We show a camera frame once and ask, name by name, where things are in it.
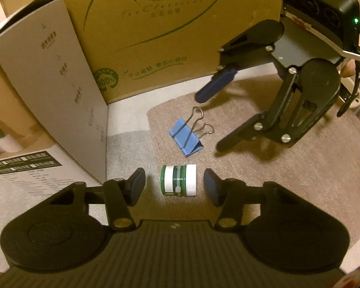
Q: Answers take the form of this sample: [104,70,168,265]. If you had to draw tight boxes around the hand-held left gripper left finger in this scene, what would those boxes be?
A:
[49,168,146,232]

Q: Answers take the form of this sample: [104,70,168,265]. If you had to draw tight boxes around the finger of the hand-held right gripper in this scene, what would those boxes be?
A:
[194,33,275,103]
[216,66,312,154]

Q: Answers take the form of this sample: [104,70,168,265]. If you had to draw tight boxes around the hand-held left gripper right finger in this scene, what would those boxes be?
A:
[204,168,302,231]

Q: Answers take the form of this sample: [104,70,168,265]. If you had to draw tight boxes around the green white tape roll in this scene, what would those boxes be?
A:
[160,164,197,196]

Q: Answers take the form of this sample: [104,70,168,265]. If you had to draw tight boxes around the blue binder clip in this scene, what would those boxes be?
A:
[168,106,216,157]

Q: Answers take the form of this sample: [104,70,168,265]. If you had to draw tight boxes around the person's right hand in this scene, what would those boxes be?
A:
[341,59,357,78]

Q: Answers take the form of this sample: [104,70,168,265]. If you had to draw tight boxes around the brown beige patterned mat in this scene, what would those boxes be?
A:
[106,72,360,276]

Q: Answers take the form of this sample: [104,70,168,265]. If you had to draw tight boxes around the large brown cardboard box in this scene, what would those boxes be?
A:
[0,0,288,106]

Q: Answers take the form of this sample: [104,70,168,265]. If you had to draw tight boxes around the white product box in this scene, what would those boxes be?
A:
[0,0,109,188]

